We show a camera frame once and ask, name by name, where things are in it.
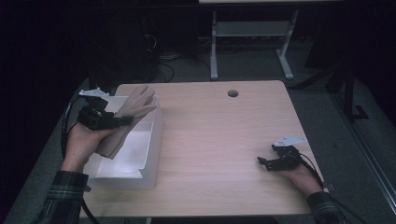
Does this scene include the person's left hand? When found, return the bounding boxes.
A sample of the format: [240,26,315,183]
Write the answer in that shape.
[61,122,116,174]

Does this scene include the white metal table frame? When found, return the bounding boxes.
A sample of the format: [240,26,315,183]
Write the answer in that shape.
[209,8,301,81]

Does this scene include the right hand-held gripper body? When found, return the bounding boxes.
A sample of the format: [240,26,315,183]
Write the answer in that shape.
[271,134,307,172]

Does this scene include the person's right hand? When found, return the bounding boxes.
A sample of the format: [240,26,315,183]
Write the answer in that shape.
[278,163,323,197]

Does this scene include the white cardboard box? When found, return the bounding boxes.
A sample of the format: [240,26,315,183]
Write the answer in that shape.
[82,94,165,190]

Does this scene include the black floor cables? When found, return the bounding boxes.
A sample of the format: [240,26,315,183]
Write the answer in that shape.
[155,52,213,84]

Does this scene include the aluminium floor rail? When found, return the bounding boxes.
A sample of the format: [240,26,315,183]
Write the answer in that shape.
[330,91,396,208]

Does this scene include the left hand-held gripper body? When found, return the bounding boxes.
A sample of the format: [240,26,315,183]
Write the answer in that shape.
[78,88,120,131]

